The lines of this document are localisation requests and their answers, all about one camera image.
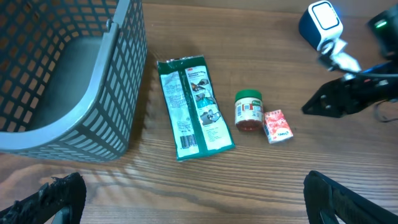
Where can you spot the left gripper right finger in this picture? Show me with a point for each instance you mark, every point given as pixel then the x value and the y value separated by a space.
pixel 328 202

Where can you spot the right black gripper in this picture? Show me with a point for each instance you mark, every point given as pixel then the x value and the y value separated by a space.
pixel 349 96

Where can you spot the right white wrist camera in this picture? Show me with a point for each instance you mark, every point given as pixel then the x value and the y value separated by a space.
pixel 333 57

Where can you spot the red juice carton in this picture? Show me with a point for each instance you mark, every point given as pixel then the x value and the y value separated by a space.
pixel 276 127

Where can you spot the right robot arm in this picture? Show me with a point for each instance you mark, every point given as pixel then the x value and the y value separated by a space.
pixel 384 28

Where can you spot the grey plastic mesh basket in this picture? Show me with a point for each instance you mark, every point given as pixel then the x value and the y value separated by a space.
pixel 71 71

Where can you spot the white barcode scanner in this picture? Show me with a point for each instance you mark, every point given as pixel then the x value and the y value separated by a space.
pixel 320 23

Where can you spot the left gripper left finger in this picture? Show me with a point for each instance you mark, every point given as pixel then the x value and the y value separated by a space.
pixel 63 200

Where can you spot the green lid spice jar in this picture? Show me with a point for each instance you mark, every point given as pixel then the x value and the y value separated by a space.
pixel 249 110

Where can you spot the dark green box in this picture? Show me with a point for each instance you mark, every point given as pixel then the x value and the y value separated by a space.
pixel 198 126

